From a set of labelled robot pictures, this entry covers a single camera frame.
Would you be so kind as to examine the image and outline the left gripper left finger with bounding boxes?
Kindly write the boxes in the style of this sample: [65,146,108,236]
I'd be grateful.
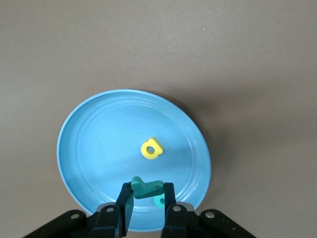
[86,181,136,238]

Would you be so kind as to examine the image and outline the blue plate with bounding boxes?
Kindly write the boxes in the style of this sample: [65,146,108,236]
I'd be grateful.
[56,89,212,233]

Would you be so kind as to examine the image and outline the yellow letter a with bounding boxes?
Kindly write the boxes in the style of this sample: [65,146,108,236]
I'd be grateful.
[140,136,164,160]

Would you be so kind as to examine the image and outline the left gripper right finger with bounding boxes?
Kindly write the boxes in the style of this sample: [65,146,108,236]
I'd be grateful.
[160,182,197,238]

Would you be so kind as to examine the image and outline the teal letter r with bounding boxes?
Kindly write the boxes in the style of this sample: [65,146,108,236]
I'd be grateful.
[130,176,165,200]

